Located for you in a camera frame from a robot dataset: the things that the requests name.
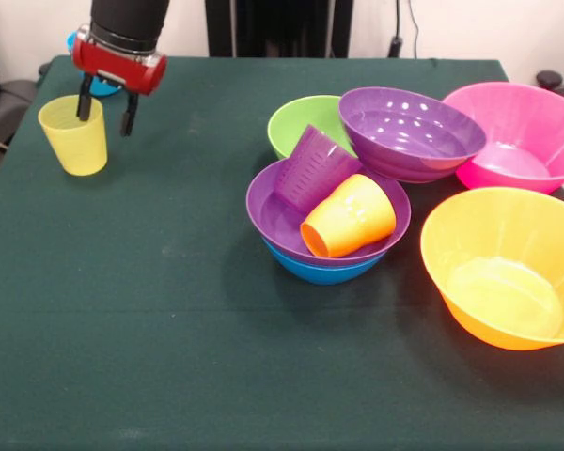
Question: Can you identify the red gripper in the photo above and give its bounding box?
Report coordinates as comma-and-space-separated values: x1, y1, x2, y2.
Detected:
70, 23, 169, 138

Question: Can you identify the yellow cup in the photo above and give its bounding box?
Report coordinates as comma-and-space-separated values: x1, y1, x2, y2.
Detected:
37, 94, 108, 178

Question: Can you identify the purple bowl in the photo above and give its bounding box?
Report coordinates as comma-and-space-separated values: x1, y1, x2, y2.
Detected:
245, 158, 413, 269
337, 86, 488, 184

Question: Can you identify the purple cup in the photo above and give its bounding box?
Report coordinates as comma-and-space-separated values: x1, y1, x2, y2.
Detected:
273, 124, 363, 212

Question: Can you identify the orange cup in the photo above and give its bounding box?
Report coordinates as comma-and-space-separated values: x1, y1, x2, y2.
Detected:
321, 173, 398, 253
299, 206, 352, 259

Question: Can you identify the blue cup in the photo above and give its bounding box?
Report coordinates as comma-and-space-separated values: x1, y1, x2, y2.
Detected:
66, 30, 124, 99

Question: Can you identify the black office chair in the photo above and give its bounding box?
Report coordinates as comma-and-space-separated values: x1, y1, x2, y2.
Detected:
0, 37, 43, 151
535, 70, 564, 112

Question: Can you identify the green bowl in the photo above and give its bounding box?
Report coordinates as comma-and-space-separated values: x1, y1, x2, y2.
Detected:
267, 95, 358, 161

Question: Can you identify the dark green table cloth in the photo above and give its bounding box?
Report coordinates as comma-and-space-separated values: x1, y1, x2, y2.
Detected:
0, 54, 564, 451

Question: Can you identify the blue bowl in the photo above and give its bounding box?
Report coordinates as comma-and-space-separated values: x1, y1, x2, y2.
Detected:
261, 234, 389, 287

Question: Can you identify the orange bowl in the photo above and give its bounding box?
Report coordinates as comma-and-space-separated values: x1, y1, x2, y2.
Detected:
420, 186, 564, 351

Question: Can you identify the pink bowl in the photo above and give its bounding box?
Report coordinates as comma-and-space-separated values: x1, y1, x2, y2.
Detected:
442, 82, 564, 196

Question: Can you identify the black cable with plug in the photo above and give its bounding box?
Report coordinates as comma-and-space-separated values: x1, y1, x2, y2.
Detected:
387, 0, 420, 59

